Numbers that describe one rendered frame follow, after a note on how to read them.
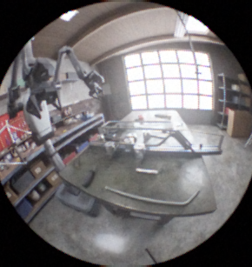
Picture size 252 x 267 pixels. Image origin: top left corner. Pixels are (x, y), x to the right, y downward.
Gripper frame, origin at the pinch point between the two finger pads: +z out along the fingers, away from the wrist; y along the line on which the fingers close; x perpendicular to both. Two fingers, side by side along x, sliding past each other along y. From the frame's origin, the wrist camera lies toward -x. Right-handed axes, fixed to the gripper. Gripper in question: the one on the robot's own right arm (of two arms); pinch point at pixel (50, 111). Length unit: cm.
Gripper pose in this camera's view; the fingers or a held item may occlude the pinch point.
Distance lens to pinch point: 35.0
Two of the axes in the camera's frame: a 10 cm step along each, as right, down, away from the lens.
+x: -7.7, 5.1, 3.8
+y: 1.6, -4.3, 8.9
